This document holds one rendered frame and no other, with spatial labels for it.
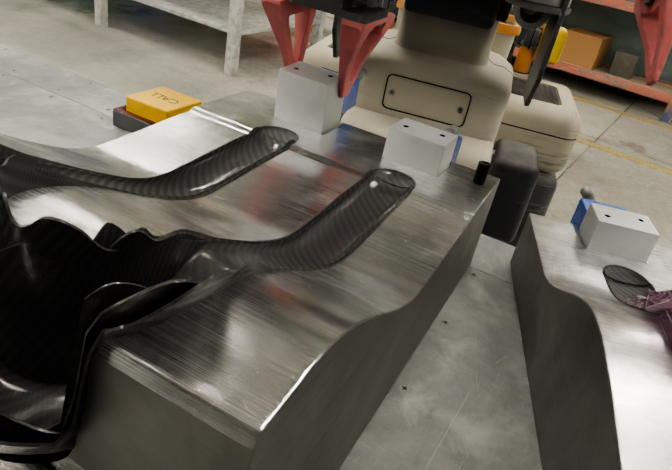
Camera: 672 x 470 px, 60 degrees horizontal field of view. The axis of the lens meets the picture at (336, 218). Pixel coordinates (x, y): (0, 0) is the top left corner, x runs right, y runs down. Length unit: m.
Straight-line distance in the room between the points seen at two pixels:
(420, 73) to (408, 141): 0.37
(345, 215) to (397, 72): 0.46
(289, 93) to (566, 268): 0.27
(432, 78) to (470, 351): 0.48
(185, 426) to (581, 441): 0.22
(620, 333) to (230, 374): 0.23
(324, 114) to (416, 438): 0.27
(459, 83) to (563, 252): 0.39
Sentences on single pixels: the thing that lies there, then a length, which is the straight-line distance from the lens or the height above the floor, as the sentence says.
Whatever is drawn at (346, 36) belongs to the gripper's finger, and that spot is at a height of 0.98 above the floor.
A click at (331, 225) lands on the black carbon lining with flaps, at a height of 0.88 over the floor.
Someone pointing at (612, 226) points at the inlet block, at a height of 0.88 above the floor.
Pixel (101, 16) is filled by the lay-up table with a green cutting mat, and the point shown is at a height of 0.07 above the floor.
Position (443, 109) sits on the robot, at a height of 0.84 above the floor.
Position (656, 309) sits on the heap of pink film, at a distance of 0.39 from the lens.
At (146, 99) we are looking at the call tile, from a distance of 0.70.
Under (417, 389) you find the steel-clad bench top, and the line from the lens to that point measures 0.41.
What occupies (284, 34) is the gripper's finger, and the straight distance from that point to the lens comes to 0.52.
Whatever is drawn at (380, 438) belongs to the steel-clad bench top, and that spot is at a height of 0.80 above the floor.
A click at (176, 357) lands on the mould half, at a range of 0.21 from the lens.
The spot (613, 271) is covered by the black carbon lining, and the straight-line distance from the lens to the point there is 0.52.
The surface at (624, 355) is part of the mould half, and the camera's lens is 0.35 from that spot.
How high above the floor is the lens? 1.08
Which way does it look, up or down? 29 degrees down
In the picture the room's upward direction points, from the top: 12 degrees clockwise
